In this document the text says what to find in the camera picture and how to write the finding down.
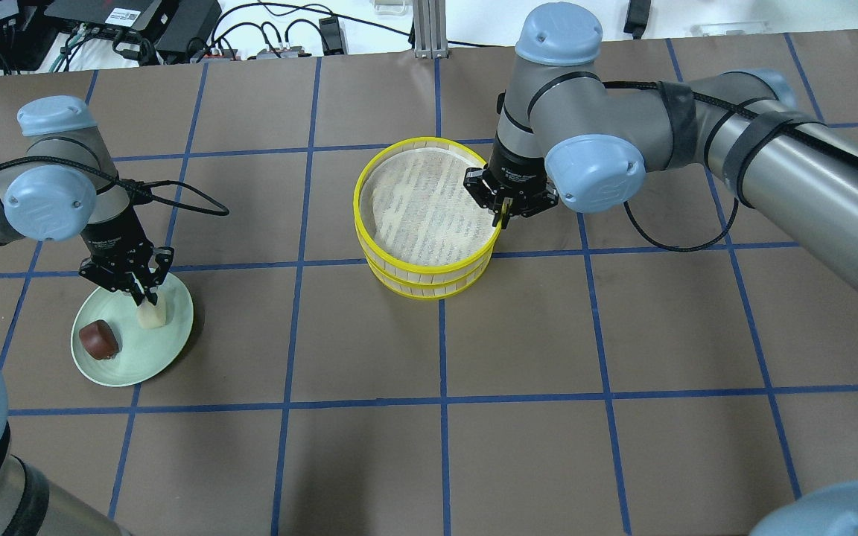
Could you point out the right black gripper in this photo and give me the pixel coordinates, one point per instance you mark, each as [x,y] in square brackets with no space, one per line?
[516,167]

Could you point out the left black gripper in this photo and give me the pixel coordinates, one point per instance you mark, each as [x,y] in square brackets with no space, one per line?
[109,243]

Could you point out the white steamed bun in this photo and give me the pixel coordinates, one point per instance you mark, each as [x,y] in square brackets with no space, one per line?
[153,314]

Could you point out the yellow steamer layer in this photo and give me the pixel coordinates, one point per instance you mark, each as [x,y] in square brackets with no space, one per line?
[422,285]
[412,212]

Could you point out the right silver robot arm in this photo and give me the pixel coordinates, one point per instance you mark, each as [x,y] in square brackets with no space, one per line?
[597,387]

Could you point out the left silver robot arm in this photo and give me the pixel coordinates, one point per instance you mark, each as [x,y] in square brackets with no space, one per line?
[66,185]

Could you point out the light green plate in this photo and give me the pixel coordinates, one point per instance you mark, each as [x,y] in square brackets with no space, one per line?
[143,351]

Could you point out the brown steamed bun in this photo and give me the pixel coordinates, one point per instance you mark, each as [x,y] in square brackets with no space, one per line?
[98,340]

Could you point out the white power strip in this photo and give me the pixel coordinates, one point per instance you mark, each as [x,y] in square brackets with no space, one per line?
[223,52]

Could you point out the aluminium frame post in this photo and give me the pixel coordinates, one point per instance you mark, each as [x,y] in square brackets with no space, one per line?
[430,40]

